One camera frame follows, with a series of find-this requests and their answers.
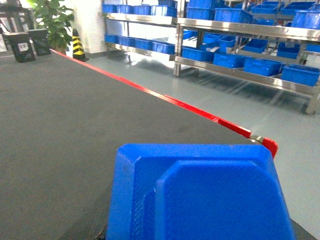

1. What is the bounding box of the blue block part with knob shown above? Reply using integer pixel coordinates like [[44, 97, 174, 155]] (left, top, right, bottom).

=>
[[105, 143, 296, 240]]

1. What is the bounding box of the stainless steel shelf rack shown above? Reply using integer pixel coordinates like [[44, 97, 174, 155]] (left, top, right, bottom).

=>
[[102, 13, 320, 114]]

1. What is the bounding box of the dark grey floor mat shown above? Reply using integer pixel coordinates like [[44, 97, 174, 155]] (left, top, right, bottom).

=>
[[0, 53, 320, 240]]

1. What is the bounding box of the yellow black striped bollard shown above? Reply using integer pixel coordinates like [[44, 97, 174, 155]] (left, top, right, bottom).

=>
[[72, 28, 89, 62]]

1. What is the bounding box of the green potted plant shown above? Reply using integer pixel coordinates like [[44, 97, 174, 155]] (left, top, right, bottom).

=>
[[27, 0, 75, 55]]

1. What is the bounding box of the black crate with white label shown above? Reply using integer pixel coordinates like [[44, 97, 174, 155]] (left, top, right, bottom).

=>
[[3, 32, 36, 63]]

